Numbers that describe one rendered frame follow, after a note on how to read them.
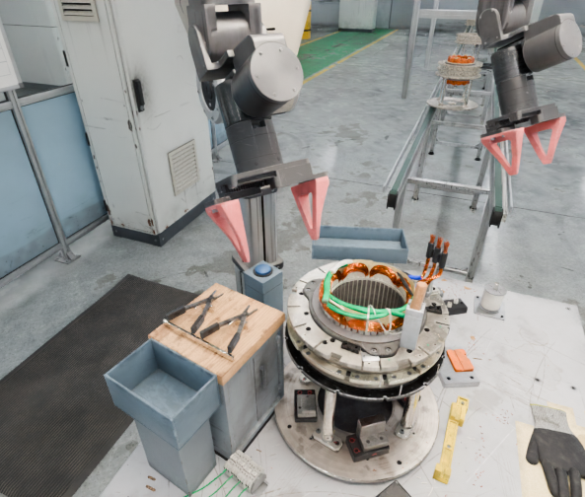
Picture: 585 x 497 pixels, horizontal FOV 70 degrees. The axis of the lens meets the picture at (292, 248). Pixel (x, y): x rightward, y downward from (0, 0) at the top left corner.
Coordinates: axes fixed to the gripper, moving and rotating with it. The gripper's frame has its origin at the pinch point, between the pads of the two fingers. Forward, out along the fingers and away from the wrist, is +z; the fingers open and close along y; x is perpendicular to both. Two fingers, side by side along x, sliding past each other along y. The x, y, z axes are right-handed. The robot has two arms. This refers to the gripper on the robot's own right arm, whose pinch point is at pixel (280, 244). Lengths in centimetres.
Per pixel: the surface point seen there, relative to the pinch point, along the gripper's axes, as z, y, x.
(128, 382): 20.6, -20.5, 38.1
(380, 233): 11, 52, 47
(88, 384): 56, -36, 177
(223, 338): 17.8, -2.5, 31.9
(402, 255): 17, 49, 38
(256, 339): 19.6, 3.0, 28.7
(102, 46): -113, 21, 211
